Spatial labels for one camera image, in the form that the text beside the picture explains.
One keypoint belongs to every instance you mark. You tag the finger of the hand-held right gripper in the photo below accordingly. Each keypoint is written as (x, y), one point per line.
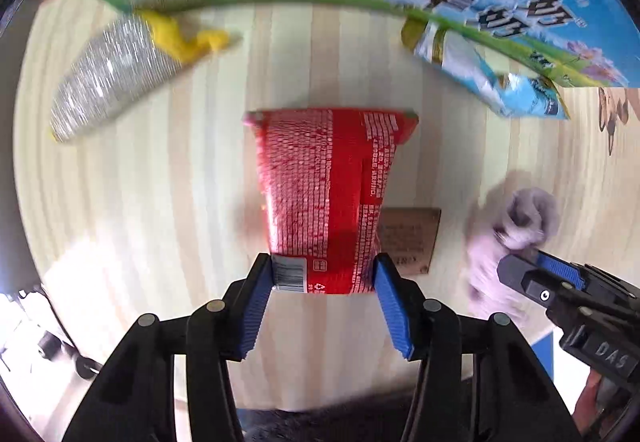
(562, 269)
(527, 279)

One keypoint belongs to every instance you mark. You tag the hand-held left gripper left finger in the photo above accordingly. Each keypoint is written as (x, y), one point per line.
(252, 307)

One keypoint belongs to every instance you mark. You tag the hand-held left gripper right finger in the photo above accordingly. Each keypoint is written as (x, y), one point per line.
(392, 307)

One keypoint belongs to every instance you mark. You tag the purple soft cloth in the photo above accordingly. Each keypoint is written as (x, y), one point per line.
(520, 217)

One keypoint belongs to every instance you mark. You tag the red snack packet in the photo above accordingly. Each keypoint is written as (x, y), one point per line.
(320, 192)

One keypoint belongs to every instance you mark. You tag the person's right hand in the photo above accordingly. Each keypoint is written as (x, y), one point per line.
(595, 402)

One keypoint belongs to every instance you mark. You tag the brown label plate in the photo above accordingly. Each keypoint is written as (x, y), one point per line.
(410, 242)

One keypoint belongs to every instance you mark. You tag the dark cloth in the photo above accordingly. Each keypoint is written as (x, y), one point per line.
(325, 419)

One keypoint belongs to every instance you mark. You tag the dog print cardboard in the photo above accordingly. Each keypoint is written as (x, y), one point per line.
(620, 114)

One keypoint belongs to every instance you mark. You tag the black chair base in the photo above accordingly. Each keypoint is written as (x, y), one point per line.
(60, 337)

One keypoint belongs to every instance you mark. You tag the blue and white snack packet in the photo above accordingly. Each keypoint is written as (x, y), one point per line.
(492, 71)

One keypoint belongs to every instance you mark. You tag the silver and yellow snack packet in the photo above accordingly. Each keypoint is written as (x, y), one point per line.
(107, 76)

